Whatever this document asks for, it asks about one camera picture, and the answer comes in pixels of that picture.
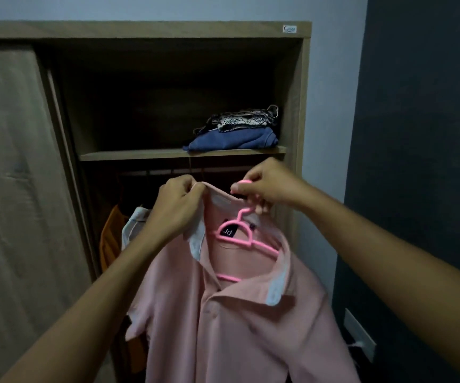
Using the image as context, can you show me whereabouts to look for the pink plastic hanger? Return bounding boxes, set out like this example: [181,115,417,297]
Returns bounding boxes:
[213,179,280,284]

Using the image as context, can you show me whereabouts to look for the person's left hand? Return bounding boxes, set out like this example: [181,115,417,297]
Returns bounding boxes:
[142,174,209,246]

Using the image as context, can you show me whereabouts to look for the person's right forearm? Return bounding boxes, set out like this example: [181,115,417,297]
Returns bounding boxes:
[301,185,460,383]

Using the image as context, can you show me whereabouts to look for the orange shirt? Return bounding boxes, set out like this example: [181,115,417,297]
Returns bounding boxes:
[98,205,147,373]

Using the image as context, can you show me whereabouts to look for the pink polo shirt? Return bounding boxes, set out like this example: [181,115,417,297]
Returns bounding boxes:
[125,181,360,383]

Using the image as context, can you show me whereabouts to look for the person's right hand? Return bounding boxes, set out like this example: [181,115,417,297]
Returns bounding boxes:
[229,157,314,216]

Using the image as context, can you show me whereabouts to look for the black white patterned clothes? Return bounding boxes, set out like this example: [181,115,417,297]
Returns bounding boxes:
[193,104,280,134]

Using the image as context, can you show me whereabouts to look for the person's left forearm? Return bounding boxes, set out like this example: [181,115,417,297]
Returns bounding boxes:
[0,229,167,383]

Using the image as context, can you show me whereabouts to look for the white wall outlet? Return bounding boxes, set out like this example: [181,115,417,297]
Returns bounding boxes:
[343,308,377,363]

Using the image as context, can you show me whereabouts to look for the blue jeans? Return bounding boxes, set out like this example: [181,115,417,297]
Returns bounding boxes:
[183,126,279,153]

